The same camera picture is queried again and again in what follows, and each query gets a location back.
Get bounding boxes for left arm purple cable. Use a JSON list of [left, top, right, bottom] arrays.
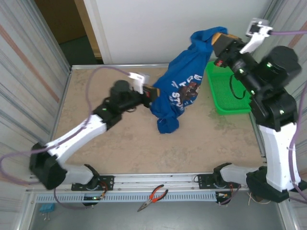
[[0, 66, 135, 210]]

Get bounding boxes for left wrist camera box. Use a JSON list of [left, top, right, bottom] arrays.
[[128, 71, 151, 94]]

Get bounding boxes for aluminium mounting rail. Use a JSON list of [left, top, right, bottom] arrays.
[[27, 170, 287, 194]]

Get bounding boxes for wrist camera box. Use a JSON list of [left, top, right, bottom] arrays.
[[238, 18, 274, 55], [128, 71, 151, 94]]

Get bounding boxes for grey slotted cable duct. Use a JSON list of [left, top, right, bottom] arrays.
[[35, 191, 218, 203]]

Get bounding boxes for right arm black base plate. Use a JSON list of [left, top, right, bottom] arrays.
[[198, 172, 241, 190]]

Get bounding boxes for green plastic mesh basket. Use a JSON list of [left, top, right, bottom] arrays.
[[205, 61, 252, 115]]

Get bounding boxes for blue t-shirt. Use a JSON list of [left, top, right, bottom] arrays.
[[150, 26, 228, 135]]

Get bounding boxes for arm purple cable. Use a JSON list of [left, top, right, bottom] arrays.
[[0, 66, 135, 210], [219, 30, 307, 206]]

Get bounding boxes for white door frame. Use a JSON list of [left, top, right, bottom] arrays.
[[73, 0, 113, 65]]

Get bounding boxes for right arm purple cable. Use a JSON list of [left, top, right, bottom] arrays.
[[219, 30, 307, 206]]

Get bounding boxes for black controller board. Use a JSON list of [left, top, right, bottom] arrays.
[[215, 191, 233, 207], [82, 194, 106, 208]]

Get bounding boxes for aluminium table edge frame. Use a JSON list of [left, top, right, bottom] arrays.
[[40, 62, 273, 174]]

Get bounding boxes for orange-handled pliers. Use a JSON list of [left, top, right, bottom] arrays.
[[137, 184, 169, 212]]

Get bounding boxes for blue clip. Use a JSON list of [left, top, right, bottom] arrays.
[[39, 204, 55, 220]]

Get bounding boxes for brown wooden door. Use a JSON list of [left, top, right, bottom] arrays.
[[35, 0, 87, 45]]

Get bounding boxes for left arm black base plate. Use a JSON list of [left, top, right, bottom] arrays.
[[71, 175, 115, 192]]

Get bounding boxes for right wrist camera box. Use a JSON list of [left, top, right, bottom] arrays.
[[238, 18, 274, 55]]

